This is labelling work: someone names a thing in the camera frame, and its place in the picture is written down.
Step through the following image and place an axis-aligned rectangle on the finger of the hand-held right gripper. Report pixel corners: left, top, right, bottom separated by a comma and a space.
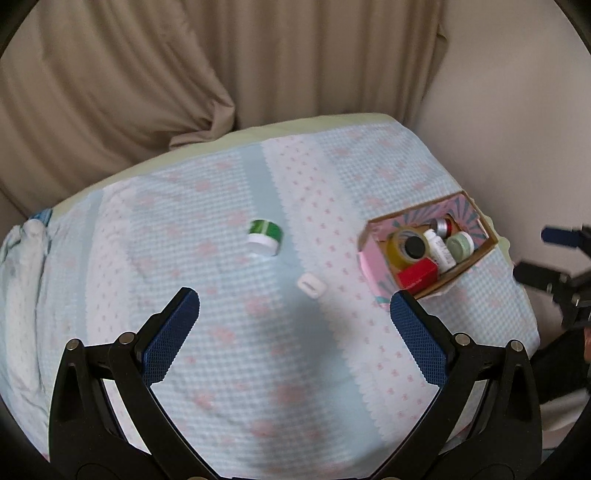
541, 225, 591, 254
512, 261, 572, 297

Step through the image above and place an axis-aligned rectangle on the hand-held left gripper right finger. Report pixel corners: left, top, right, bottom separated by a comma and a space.
389, 291, 542, 480

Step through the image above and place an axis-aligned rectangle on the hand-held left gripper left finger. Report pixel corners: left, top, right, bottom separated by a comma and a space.
48, 286, 201, 480

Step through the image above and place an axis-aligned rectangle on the small red box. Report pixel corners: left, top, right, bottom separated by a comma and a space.
397, 258, 439, 291

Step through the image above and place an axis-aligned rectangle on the light green lid jar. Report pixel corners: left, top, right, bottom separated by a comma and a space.
445, 232, 476, 264

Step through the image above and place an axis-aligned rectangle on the cardboard box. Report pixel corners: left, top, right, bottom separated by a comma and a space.
358, 190, 499, 308

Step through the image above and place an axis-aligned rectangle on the white pill bottle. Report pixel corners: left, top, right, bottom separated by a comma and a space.
423, 229, 458, 274

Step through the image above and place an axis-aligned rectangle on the black cap white bottle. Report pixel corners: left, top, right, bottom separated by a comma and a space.
403, 235, 428, 259

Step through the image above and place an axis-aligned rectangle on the clear tape roll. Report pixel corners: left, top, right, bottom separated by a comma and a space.
387, 227, 428, 272

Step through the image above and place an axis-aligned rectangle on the white earbuds case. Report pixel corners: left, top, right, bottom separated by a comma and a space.
297, 273, 328, 299

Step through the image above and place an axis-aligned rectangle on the green label white jar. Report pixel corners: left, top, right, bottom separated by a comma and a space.
247, 219, 283, 257

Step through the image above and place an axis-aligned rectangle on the blue pink patterned bedsheet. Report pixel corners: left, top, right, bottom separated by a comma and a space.
0, 124, 541, 480

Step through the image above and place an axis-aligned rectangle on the crumpled light blue quilt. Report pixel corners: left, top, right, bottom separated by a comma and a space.
0, 217, 52, 398

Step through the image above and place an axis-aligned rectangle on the pale green mattress cover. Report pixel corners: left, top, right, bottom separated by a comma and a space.
46, 112, 514, 268

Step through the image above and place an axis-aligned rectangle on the beige curtain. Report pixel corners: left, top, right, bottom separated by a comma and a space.
0, 0, 241, 223
194, 0, 450, 136

